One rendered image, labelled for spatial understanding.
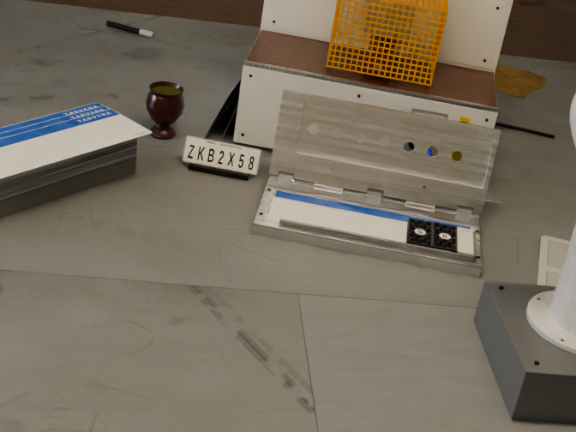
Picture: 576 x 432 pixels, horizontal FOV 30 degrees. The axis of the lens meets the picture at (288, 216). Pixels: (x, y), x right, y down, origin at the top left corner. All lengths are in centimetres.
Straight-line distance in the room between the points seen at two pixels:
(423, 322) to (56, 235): 68
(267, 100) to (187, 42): 65
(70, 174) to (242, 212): 34
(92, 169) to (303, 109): 44
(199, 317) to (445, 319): 44
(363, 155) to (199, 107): 53
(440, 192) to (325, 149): 25
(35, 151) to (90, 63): 73
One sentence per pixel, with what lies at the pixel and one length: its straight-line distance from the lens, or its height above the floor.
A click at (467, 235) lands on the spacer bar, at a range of 214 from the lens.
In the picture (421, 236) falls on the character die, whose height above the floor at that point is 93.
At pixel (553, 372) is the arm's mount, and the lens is 170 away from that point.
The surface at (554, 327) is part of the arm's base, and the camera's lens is 180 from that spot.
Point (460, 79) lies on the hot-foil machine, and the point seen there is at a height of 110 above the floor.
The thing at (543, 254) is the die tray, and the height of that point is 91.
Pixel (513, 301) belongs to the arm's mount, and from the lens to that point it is 185.
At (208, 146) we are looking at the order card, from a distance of 226.
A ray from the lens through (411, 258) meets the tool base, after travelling 205.
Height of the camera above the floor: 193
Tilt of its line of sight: 29 degrees down
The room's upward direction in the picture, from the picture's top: 9 degrees clockwise
